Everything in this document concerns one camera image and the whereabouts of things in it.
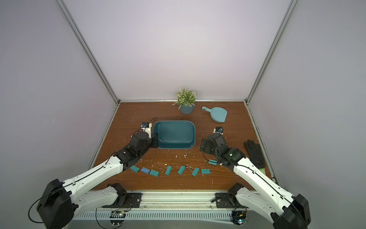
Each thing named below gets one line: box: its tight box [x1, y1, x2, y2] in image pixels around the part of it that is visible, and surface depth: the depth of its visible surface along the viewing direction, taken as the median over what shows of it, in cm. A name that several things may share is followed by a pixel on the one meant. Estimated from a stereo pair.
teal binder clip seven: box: [208, 159, 218, 166], surface depth 87 cm
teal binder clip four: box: [185, 163, 200, 177], surface depth 84 cm
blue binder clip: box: [140, 160, 153, 175], surface depth 85 cm
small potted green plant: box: [172, 86, 198, 115], surface depth 102 cm
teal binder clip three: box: [177, 165, 186, 176], surface depth 85 cm
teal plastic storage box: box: [152, 120, 196, 150], surface depth 85 cm
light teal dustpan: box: [201, 106, 228, 124], surface depth 113 cm
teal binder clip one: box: [149, 162, 160, 177], surface depth 84 cm
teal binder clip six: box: [201, 168, 211, 175], surface depth 83 cm
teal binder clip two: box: [164, 165, 173, 176], surface depth 84 cm
